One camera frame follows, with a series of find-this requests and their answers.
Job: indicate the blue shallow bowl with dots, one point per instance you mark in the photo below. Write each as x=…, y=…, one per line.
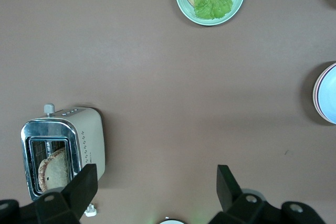
x=329, y=95

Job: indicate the brown table cover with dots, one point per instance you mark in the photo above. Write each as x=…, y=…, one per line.
x=157, y=82

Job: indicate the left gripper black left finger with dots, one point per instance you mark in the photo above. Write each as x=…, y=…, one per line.
x=78, y=190

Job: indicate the beige and chrome toaster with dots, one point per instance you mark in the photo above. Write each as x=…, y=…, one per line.
x=90, y=134

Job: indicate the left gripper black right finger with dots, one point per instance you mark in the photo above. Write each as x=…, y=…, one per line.
x=231, y=195

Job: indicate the toast slice in toaster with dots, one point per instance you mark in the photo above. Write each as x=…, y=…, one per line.
x=56, y=171

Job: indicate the white power plug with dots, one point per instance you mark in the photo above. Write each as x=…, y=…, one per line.
x=90, y=210

